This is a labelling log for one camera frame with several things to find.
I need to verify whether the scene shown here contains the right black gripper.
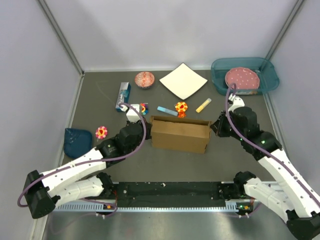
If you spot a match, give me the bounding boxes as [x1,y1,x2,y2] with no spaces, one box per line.
[209,110,245,141]

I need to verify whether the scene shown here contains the brown cardboard box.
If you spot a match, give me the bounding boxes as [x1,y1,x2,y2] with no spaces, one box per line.
[150,115,213,154]

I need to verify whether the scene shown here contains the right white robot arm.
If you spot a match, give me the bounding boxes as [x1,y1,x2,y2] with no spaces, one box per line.
[211,106,320,240]

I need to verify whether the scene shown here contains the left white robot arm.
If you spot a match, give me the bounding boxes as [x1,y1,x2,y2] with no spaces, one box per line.
[17,120,152,219]

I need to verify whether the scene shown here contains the blue toothpaste box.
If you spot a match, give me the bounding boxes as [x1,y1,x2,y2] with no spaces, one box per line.
[115,82,131,112]

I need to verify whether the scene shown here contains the red glitter ornament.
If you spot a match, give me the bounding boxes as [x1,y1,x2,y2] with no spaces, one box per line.
[178,111,187,118]

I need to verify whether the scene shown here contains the orange flower plush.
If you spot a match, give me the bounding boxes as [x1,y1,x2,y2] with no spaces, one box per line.
[174,102,188,113]

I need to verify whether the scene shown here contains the blue marker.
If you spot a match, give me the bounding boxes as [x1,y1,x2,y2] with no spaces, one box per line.
[157,106,178,117]

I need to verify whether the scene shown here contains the pink polka dot plate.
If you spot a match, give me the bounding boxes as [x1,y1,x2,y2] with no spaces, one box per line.
[224,67,260,90]

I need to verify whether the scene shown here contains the white square plate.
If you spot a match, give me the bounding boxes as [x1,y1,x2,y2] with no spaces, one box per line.
[159,63,208,100]

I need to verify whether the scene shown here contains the teal plastic bin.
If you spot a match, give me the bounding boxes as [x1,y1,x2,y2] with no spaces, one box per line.
[210,57,280,96]

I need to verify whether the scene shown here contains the rainbow flower plush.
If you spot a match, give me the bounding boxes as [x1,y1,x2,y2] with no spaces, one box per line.
[140,103,149,116]

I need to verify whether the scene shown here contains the red patterned bowl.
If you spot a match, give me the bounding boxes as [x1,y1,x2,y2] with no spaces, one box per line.
[134,71,155,89]

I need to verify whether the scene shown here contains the pink flower plush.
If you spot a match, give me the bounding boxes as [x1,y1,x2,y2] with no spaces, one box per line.
[95,126,108,140]

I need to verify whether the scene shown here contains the dark blue leaf dish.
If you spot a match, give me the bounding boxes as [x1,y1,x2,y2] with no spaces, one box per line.
[63,128,93,159]

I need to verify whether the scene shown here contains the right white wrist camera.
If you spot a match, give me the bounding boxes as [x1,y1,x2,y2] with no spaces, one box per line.
[227,93,245,112]

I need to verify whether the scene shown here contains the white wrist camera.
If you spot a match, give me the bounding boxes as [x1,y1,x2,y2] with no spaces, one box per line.
[227,93,245,112]
[119,104,141,123]

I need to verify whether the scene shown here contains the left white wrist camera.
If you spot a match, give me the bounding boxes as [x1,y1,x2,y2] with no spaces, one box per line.
[119,104,141,123]

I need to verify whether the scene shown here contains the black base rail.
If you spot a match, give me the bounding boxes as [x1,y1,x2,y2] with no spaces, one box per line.
[89,181,237,208]

